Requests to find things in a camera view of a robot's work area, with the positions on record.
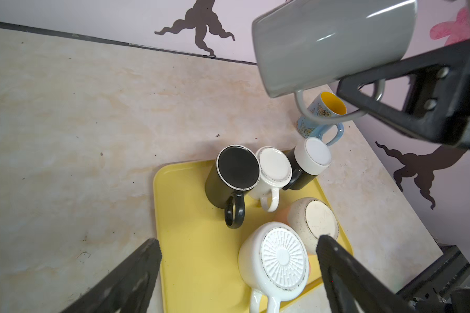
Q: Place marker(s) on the white ribbed mug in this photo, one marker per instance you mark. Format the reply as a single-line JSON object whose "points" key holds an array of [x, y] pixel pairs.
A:
{"points": [[274, 263]]}

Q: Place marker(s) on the orange speckled mug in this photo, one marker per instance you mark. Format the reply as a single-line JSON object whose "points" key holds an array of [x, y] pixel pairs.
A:
{"points": [[310, 218]]}

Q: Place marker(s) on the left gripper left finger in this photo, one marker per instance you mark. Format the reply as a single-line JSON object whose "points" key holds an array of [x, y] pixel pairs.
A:
{"points": [[127, 288]]}

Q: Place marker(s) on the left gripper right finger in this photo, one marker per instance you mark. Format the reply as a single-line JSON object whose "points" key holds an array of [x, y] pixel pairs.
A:
{"points": [[350, 286]]}

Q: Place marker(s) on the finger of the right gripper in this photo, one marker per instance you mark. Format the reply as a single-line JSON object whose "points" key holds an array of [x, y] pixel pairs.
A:
{"points": [[437, 105]]}

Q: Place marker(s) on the yellow plastic tray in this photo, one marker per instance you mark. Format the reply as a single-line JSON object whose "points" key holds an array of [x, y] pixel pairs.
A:
{"points": [[199, 267]]}

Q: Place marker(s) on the black and white mug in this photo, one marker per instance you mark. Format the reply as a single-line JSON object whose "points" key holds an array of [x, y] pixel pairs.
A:
{"points": [[308, 159]]}

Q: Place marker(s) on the black base frame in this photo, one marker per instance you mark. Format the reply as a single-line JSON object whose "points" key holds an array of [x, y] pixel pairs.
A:
{"points": [[444, 286]]}

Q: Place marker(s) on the blue butterfly mug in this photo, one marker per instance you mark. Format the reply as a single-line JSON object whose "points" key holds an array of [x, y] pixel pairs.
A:
{"points": [[326, 105]]}

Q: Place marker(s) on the grey mug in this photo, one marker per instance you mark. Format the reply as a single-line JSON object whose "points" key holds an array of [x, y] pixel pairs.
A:
{"points": [[301, 45]]}

